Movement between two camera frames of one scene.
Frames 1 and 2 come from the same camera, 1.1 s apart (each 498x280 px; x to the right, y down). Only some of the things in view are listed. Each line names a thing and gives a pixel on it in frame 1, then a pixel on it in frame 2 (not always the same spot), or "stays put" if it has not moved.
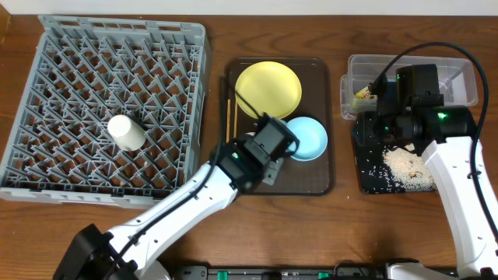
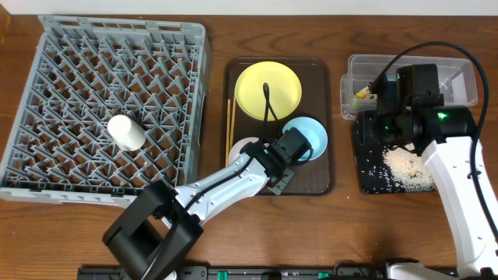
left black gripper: (290, 145) to (256, 150)
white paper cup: (126, 133) stays put
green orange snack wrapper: (364, 94) stays put
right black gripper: (366, 136) stays put
